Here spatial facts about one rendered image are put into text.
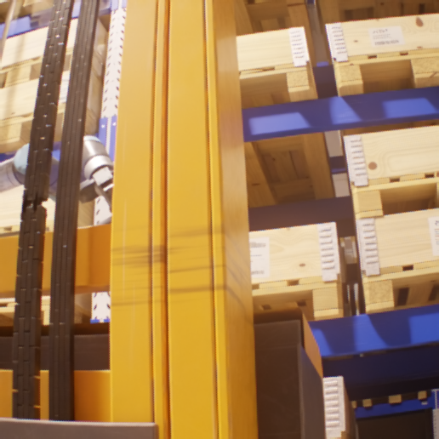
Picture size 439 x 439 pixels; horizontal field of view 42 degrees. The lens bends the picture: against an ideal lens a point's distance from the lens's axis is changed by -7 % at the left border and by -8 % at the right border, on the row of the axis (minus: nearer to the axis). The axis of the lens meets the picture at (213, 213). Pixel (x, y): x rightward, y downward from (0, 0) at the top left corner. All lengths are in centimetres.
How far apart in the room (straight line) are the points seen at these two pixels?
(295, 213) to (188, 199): 280
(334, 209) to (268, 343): 267
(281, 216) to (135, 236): 281
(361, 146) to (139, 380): 185
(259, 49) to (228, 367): 215
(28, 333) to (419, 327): 168
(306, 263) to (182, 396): 165
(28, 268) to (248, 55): 204
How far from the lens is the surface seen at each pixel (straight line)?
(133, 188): 62
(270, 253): 218
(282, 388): 71
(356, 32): 261
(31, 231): 67
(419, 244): 217
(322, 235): 218
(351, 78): 247
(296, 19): 346
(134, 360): 56
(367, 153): 230
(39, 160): 70
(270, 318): 78
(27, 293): 65
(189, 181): 59
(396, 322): 214
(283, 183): 343
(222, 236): 56
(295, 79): 248
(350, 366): 313
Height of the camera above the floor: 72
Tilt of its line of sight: 23 degrees up
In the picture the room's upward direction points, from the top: 2 degrees counter-clockwise
